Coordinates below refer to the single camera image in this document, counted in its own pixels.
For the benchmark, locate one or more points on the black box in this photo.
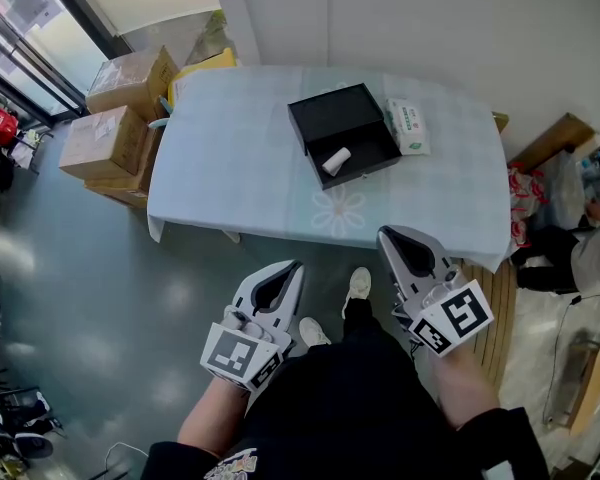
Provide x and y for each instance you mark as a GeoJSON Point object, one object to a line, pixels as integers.
{"type": "Point", "coordinates": [350, 143]}

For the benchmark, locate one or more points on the person's right white shoe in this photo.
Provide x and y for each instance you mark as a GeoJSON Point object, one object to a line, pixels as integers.
{"type": "Point", "coordinates": [357, 288]}

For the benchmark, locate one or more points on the person's left forearm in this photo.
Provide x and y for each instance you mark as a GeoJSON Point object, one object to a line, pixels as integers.
{"type": "Point", "coordinates": [215, 413]}

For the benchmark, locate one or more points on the red white plastic bag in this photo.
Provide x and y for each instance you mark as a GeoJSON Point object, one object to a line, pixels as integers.
{"type": "Point", "coordinates": [522, 203]}

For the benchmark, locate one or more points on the white roll item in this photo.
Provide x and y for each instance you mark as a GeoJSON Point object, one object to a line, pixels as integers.
{"type": "Point", "coordinates": [336, 161]}

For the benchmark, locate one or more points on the person's left hand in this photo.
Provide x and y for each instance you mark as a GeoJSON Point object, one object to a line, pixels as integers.
{"type": "Point", "coordinates": [247, 325]}

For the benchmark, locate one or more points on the person's right forearm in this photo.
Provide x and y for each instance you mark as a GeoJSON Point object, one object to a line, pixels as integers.
{"type": "Point", "coordinates": [462, 388]}

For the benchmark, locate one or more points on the large cardboard box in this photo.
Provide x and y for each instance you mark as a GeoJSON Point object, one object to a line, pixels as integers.
{"type": "Point", "coordinates": [130, 80]}

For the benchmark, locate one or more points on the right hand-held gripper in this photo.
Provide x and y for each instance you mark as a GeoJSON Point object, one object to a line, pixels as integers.
{"type": "Point", "coordinates": [455, 313]}

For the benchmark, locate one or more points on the light blue flowered tablecloth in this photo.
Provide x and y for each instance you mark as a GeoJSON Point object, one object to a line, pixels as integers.
{"type": "Point", "coordinates": [230, 168]}

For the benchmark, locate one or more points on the black sliding door frame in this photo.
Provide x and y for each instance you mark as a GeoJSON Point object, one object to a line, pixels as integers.
{"type": "Point", "coordinates": [40, 63]}

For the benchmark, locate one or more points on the yellow plastic chair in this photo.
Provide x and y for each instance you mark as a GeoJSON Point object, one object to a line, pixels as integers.
{"type": "Point", "coordinates": [200, 70]}

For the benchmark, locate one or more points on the person's left white shoe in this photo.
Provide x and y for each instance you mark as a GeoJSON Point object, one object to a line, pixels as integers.
{"type": "Point", "coordinates": [314, 332]}

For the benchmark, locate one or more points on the person's black trousers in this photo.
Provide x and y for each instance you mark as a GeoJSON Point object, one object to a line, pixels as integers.
{"type": "Point", "coordinates": [350, 383]}

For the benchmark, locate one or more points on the wooden bench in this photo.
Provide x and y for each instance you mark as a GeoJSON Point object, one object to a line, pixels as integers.
{"type": "Point", "coordinates": [550, 140]}

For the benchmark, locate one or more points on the white table leg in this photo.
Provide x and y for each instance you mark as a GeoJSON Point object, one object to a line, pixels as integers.
{"type": "Point", "coordinates": [232, 236]}

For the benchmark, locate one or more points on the white green tissue pack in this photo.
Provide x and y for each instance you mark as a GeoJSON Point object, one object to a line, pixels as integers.
{"type": "Point", "coordinates": [407, 125]}

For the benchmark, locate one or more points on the person's white shoe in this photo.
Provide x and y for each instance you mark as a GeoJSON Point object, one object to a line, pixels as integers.
{"type": "Point", "coordinates": [357, 288]}
{"type": "Point", "coordinates": [314, 332]}

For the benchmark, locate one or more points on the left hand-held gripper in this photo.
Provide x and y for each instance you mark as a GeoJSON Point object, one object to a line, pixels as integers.
{"type": "Point", "coordinates": [240, 355]}

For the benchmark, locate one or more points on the cardboard box with white label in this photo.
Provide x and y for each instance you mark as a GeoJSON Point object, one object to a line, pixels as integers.
{"type": "Point", "coordinates": [102, 143]}

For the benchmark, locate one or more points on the person's black printed shirt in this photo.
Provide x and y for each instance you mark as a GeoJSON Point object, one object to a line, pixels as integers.
{"type": "Point", "coordinates": [500, 448]}

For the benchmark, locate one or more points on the wooden slatted board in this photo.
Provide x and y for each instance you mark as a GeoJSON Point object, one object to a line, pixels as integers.
{"type": "Point", "coordinates": [495, 318]}

